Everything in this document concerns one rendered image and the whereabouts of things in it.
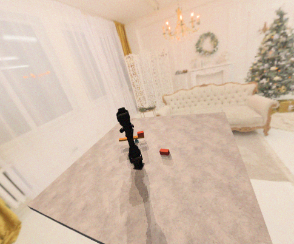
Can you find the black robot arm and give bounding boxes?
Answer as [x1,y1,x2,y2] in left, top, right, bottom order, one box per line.
[116,107,144,171]

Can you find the red rectangular block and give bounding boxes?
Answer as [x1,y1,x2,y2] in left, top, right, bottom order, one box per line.
[159,149,170,156]

